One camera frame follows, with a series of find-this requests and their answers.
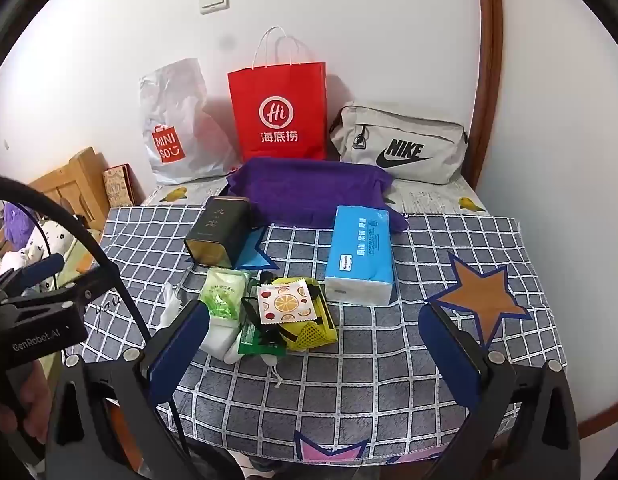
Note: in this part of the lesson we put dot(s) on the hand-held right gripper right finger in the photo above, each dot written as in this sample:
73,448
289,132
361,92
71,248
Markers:
451,355

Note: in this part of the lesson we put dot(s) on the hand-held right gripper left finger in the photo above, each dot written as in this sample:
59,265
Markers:
185,335

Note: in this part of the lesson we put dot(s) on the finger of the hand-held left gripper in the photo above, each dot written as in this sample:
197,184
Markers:
39,267
91,285

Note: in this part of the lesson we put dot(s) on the white cloth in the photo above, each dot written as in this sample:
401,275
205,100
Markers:
171,307

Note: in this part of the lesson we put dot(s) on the green wet wipes pack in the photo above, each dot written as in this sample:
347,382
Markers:
221,292

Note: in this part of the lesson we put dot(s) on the fruit print packet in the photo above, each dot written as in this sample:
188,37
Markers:
285,302

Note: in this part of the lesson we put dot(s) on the yellow mesh bag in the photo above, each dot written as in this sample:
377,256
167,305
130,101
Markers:
311,334

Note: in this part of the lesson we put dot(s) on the blue tissue pack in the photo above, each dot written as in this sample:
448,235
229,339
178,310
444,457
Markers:
361,255

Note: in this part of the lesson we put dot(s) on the purple towel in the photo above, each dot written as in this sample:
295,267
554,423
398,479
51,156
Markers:
309,187

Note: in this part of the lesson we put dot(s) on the person's left hand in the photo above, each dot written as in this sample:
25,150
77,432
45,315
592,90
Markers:
34,395

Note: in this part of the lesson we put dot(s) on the white spotted plush toy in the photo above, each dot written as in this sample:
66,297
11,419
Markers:
51,237

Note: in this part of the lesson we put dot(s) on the purple plush toy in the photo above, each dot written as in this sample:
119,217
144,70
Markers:
18,225

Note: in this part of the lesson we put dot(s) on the green sachet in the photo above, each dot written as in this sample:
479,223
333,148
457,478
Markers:
254,342

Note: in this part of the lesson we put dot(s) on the grey checked blanket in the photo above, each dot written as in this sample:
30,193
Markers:
369,385

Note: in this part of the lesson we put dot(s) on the wooden headboard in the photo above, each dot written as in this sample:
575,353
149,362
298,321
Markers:
71,182

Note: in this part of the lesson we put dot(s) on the brown patterned box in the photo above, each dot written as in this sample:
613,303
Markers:
118,185

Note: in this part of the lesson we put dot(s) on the dark tea tin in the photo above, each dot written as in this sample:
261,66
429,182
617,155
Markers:
219,232

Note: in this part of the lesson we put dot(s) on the fruit print bed sheet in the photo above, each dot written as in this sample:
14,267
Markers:
439,195

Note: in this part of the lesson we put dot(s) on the white plastic shopping bag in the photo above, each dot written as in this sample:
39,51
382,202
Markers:
174,125

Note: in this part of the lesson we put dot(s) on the grey waist bag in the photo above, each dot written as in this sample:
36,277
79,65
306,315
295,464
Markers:
404,145

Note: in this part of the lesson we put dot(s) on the red paper bag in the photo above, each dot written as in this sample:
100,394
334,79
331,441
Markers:
279,115

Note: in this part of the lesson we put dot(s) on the white light switch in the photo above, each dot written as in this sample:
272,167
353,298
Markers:
214,0

